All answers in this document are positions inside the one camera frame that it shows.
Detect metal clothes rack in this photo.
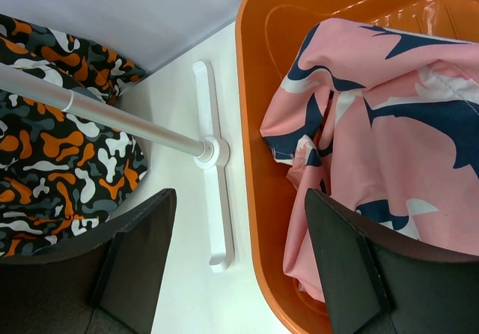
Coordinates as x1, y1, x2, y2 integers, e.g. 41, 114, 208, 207
1, 61, 234, 273

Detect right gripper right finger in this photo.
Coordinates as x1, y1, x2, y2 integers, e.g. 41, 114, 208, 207
305, 189, 478, 333

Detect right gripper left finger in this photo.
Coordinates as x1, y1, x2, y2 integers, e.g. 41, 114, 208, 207
1, 189, 177, 333

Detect orange plastic basket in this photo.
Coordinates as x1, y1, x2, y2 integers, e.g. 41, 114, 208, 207
236, 0, 478, 333

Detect pink shark print shorts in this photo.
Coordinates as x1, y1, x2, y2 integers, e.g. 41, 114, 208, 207
260, 19, 478, 301

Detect orange black camouflage shorts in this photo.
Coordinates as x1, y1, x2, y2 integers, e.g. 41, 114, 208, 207
1, 16, 147, 257

